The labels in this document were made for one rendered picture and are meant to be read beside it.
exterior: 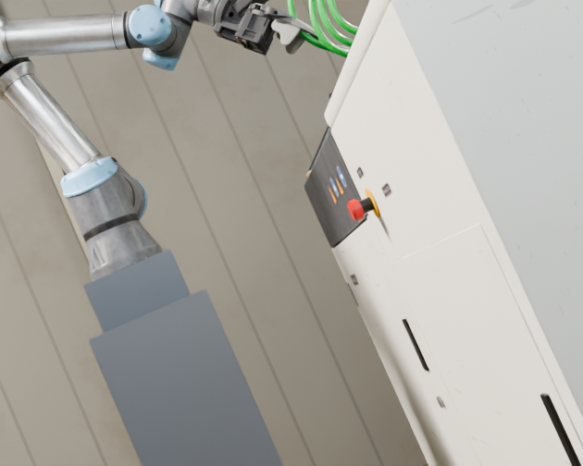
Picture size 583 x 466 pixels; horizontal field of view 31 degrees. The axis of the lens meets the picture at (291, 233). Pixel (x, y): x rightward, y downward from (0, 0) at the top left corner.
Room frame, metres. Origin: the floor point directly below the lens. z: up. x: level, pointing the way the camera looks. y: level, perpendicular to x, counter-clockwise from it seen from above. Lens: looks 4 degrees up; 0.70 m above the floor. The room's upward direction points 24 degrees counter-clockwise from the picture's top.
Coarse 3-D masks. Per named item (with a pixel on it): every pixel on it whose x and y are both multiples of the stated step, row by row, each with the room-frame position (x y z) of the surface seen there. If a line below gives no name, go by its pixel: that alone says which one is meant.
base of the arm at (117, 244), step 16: (112, 224) 2.03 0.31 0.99; (128, 224) 2.04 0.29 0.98; (96, 240) 2.03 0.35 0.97; (112, 240) 2.02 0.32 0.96; (128, 240) 2.03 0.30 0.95; (144, 240) 2.05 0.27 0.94; (96, 256) 2.04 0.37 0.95; (112, 256) 2.01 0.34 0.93; (128, 256) 2.01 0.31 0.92; (144, 256) 2.03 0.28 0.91; (96, 272) 2.03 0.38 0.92; (112, 272) 2.01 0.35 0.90
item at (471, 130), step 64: (448, 0) 1.08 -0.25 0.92; (512, 0) 1.09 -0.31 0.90; (576, 0) 1.09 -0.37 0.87; (384, 64) 1.21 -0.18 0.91; (448, 64) 1.08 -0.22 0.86; (512, 64) 1.08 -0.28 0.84; (576, 64) 1.09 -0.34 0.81; (384, 128) 1.36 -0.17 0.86; (448, 128) 1.08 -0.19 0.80; (512, 128) 1.08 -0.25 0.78; (576, 128) 1.09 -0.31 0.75; (384, 192) 1.54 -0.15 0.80; (448, 192) 1.19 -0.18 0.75; (512, 192) 1.08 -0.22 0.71; (576, 192) 1.08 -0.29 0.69; (448, 256) 1.32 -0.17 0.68; (512, 256) 1.08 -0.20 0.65; (576, 256) 1.08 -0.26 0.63; (448, 320) 1.50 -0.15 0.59; (512, 320) 1.16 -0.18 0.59; (576, 320) 1.08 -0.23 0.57; (448, 384) 1.73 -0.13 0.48; (512, 384) 1.29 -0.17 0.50; (576, 384) 1.08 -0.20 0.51; (512, 448) 1.46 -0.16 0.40; (576, 448) 1.14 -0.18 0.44
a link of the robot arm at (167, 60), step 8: (168, 16) 2.16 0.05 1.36; (176, 16) 2.16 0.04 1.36; (176, 24) 2.16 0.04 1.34; (184, 24) 2.17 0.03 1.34; (184, 32) 2.18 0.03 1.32; (176, 40) 2.13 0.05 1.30; (184, 40) 2.19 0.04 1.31; (144, 48) 2.18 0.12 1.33; (176, 48) 2.16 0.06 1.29; (144, 56) 2.18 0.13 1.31; (152, 56) 2.16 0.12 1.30; (160, 56) 2.16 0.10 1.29; (168, 56) 2.17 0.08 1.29; (176, 56) 2.18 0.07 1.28; (152, 64) 2.21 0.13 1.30; (160, 64) 2.17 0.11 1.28; (168, 64) 2.18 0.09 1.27; (176, 64) 2.20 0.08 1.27
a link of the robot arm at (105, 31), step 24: (0, 24) 2.06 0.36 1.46; (24, 24) 2.06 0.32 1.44; (48, 24) 2.05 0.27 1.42; (72, 24) 2.05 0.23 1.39; (96, 24) 2.04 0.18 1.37; (120, 24) 2.04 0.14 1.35; (144, 24) 2.02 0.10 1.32; (168, 24) 2.05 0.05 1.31; (0, 48) 2.06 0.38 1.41; (24, 48) 2.07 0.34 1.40; (48, 48) 2.07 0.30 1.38; (72, 48) 2.07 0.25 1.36; (96, 48) 2.07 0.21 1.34; (120, 48) 2.08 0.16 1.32; (168, 48) 2.12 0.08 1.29
